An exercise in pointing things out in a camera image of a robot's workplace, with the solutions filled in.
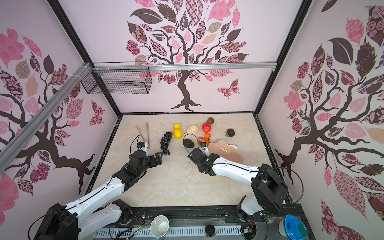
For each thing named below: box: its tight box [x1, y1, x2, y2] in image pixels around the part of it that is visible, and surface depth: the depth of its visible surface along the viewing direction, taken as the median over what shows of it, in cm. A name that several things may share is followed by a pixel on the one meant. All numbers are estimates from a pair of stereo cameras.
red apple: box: [202, 122, 212, 133], surface depth 108 cm
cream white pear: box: [184, 125, 199, 134], surface depth 107 cm
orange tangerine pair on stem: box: [204, 133, 211, 147], surface depth 105 cm
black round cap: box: [205, 224, 216, 237], surface depth 63 cm
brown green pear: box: [205, 117, 215, 124], surface depth 115 cm
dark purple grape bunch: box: [160, 131, 173, 155], surface depth 100 cm
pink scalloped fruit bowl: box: [208, 139, 245, 164], surface depth 97 cm
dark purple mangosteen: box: [225, 128, 236, 137], surface depth 106 cm
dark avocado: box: [183, 139, 195, 148], surface depth 100 cm
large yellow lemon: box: [173, 128, 183, 140], surface depth 105 cm
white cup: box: [150, 215, 170, 238], surface depth 71 cm
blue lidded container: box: [278, 214, 309, 240], surface depth 64 cm
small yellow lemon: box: [173, 123, 182, 129], surface depth 110 cm
